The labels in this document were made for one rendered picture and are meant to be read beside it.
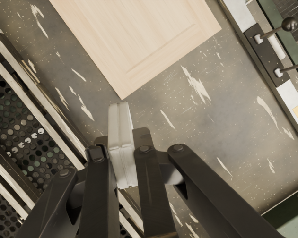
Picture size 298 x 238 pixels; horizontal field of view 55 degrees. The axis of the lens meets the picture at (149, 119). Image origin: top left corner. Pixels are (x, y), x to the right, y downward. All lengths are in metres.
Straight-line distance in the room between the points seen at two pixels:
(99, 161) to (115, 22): 0.76
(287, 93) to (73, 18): 0.69
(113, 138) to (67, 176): 0.04
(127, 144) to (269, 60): 0.82
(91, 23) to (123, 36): 0.10
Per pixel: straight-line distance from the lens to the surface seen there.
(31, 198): 0.97
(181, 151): 0.15
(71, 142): 0.92
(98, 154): 0.16
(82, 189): 0.16
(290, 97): 1.00
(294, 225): 1.08
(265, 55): 0.95
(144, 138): 0.18
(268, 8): 1.07
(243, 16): 0.94
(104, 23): 0.90
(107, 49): 0.89
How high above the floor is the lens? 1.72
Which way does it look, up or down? 22 degrees down
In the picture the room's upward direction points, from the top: 146 degrees clockwise
